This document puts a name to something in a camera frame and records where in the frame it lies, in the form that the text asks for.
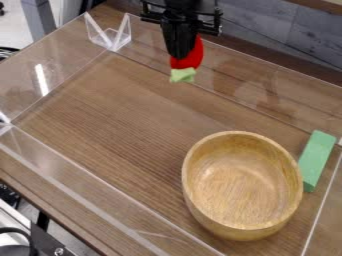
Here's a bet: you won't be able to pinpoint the wooden bowl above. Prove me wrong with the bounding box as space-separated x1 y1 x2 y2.
181 131 303 241

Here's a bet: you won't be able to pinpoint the black cable bottom left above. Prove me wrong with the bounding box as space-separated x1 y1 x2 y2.
0 228 45 256

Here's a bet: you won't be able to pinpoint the clear acrylic corner bracket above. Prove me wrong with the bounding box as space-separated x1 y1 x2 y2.
84 12 132 52

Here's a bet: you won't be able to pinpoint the green rectangular block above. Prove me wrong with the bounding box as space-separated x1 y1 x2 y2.
298 130 336 192

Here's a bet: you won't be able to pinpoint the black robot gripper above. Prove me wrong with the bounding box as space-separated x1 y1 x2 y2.
140 0 223 59

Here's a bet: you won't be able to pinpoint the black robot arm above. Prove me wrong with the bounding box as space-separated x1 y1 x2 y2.
140 0 223 59

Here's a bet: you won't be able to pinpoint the red plush strawberry green leaf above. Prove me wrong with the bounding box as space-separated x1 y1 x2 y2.
169 36 204 83

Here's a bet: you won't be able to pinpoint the clear acrylic tray walls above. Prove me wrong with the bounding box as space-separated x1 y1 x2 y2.
0 7 342 256

